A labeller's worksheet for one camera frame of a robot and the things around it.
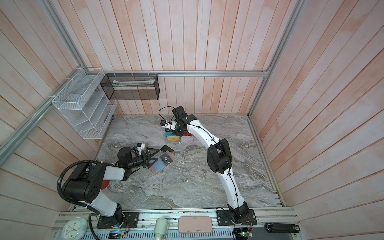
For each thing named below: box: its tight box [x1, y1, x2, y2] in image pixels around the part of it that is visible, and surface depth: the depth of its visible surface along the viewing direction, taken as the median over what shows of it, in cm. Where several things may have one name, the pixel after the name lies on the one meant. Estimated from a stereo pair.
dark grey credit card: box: [159, 152, 174, 166], surface depth 97 cm
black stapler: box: [264, 222, 301, 234], surface depth 72 cm
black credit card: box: [160, 144, 174, 153], surface depth 103 cm
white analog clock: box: [61, 217, 88, 240], surface depth 70 cm
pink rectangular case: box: [178, 216, 213, 234], surface depth 73 cm
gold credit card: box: [167, 136, 180, 143], surface depth 103 cm
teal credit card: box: [165, 131, 175, 137], surface depth 103 cm
